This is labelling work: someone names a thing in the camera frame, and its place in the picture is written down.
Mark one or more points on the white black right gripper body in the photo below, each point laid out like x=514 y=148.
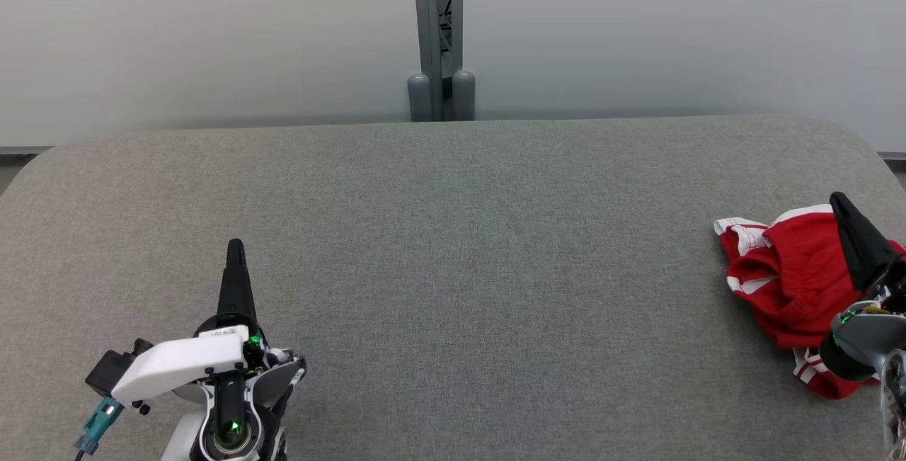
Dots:
x=867 y=333

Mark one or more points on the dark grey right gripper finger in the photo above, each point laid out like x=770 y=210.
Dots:
x=860 y=245

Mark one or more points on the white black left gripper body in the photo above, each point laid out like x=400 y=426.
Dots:
x=177 y=365

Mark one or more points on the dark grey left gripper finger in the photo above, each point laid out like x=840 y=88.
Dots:
x=237 y=291

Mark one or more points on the red garment striped white trim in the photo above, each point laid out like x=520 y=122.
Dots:
x=786 y=291

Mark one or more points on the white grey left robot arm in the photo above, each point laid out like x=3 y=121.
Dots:
x=230 y=433

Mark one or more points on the grey rounded post foot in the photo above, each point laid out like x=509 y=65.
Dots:
x=463 y=96
x=420 y=100

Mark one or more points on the grey metal partition post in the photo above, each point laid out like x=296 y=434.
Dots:
x=428 y=15

